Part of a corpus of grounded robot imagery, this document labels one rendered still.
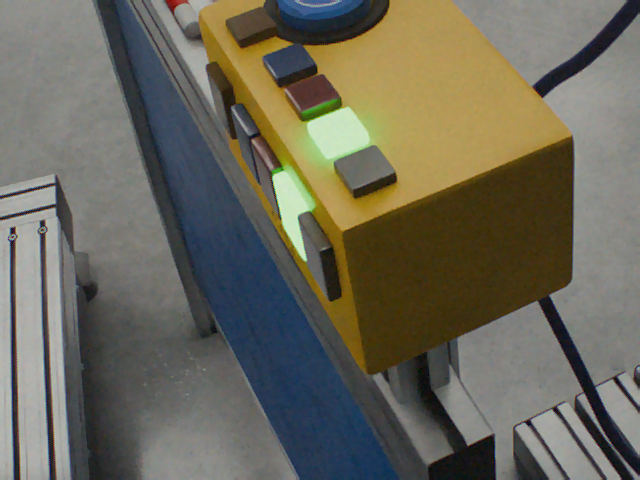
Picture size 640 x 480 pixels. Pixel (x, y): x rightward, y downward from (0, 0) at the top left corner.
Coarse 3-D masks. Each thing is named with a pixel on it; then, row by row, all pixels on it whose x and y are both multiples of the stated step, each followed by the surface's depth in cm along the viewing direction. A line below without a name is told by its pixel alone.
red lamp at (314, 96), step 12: (300, 84) 49; (312, 84) 49; (324, 84) 49; (288, 96) 48; (300, 96) 48; (312, 96) 48; (324, 96) 48; (336, 96) 48; (300, 108) 48; (312, 108) 48; (324, 108) 48; (336, 108) 48; (300, 120) 48
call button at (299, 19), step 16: (288, 0) 52; (304, 0) 52; (320, 0) 52; (336, 0) 51; (352, 0) 51; (368, 0) 52; (288, 16) 52; (304, 16) 51; (320, 16) 51; (336, 16) 51; (352, 16) 52
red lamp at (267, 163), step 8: (256, 144) 50; (264, 144) 50; (256, 152) 50; (264, 152) 49; (272, 152) 49; (256, 160) 50; (264, 160) 49; (272, 160) 49; (264, 168) 49; (272, 168) 49; (280, 168) 49; (264, 176) 50; (272, 176) 49; (264, 184) 51; (272, 184) 49; (264, 192) 52; (272, 192) 50; (272, 200) 51; (280, 216) 51
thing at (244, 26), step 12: (252, 12) 52; (264, 12) 52; (228, 24) 52; (240, 24) 52; (252, 24) 52; (264, 24) 52; (276, 24) 52; (240, 36) 51; (252, 36) 51; (264, 36) 52; (240, 48) 52
